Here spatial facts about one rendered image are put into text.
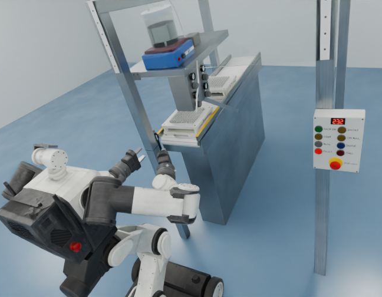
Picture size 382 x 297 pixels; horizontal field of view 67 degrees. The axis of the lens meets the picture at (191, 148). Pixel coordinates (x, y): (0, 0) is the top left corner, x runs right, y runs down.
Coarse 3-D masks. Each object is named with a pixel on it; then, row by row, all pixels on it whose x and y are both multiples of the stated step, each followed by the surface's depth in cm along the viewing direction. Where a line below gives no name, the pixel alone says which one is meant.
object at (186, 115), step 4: (180, 112) 182; (184, 112) 181; (188, 112) 180; (192, 112) 179; (196, 112) 177; (176, 116) 180; (180, 116) 178; (184, 116) 177; (188, 116) 175; (192, 116) 175; (176, 120) 176; (180, 120) 174; (184, 120) 173; (188, 120) 171
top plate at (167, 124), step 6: (210, 108) 179; (204, 114) 174; (168, 120) 179; (192, 120) 172; (198, 120) 170; (162, 126) 176; (168, 126) 174; (174, 126) 171; (180, 126) 169; (186, 126) 168; (192, 126) 166; (198, 126) 166
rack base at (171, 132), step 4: (208, 116) 181; (204, 120) 178; (168, 128) 180; (200, 128) 171; (164, 132) 178; (168, 132) 177; (172, 132) 175; (176, 132) 174; (180, 132) 173; (184, 132) 172; (188, 132) 171; (192, 132) 170; (188, 136) 172; (192, 136) 170
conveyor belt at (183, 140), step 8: (224, 72) 241; (232, 72) 237; (240, 72) 233; (208, 104) 200; (168, 136) 178; (176, 136) 175; (184, 136) 173; (168, 144) 178; (176, 144) 174; (184, 144) 171; (192, 144) 168
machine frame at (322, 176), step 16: (336, 16) 93; (336, 32) 99; (320, 64) 103; (128, 80) 151; (320, 80) 107; (336, 80) 210; (128, 96) 156; (320, 96) 110; (336, 96) 217; (144, 112) 165; (144, 128) 166; (144, 144) 175; (320, 176) 132; (320, 192) 138; (320, 208) 144; (176, 224) 215; (320, 224) 150; (320, 240) 158; (320, 256) 166; (320, 272) 175
